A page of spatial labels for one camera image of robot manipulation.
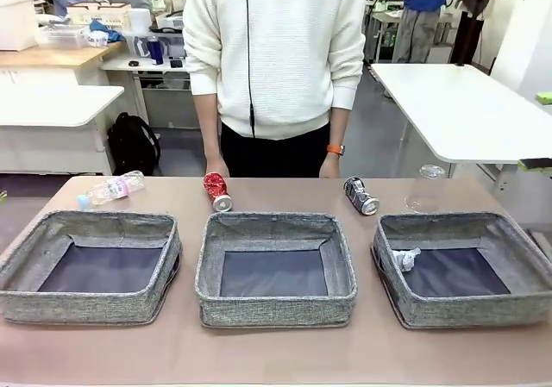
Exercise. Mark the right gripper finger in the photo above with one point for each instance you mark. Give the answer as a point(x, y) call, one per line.
point(545, 98)
point(539, 165)

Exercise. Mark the clear bottle pink label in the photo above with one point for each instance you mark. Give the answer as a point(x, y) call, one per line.
point(112, 189)

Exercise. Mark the clear plastic cup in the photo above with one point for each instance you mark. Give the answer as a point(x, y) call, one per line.
point(424, 189)

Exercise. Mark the crushed blue soda can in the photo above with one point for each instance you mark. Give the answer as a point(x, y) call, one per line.
point(360, 195)

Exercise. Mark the crushed red cola can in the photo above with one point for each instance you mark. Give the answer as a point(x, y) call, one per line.
point(215, 186)

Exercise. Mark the person's left forearm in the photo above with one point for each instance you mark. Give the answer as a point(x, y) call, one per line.
point(338, 126)

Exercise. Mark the person's right forearm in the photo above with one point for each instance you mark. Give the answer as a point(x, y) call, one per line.
point(208, 124)

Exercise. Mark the person's left hand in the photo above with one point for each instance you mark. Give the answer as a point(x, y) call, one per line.
point(330, 167)

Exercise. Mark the person's right hand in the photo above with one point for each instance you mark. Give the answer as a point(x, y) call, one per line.
point(217, 166)

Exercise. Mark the large white table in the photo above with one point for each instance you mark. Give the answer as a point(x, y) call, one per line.
point(453, 102)

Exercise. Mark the background person dark clothes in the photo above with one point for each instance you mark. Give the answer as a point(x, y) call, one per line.
point(468, 38)

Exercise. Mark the grey fabric basket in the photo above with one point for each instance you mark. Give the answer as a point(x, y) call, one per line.
point(86, 307)
point(466, 311)
point(276, 309)

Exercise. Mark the black backpack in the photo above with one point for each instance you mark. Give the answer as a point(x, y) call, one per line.
point(133, 145)

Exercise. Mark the wooden top table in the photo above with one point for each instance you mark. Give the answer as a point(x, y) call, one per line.
point(43, 59)

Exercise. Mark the white mesh plastic basket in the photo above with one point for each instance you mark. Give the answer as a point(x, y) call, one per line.
point(62, 38)

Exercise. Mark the white desk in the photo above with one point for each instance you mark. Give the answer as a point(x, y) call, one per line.
point(116, 64)

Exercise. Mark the white storage box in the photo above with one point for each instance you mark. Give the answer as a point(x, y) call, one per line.
point(17, 20)

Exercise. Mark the blue cloth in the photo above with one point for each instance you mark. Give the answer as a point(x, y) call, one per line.
point(108, 31)

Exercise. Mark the beige crate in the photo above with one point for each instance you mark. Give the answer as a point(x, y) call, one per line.
point(99, 15)

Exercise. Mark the orange wrist watch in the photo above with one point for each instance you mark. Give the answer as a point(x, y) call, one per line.
point(334, 149)

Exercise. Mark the dark blue bottle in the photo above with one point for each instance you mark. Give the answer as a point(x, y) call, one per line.
point(155, 53)

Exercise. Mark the clear plastic storage bin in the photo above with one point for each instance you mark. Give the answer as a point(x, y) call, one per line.
point(174, 46)

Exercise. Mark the person in white sweater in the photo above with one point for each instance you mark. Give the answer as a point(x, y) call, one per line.
point(276, 59)

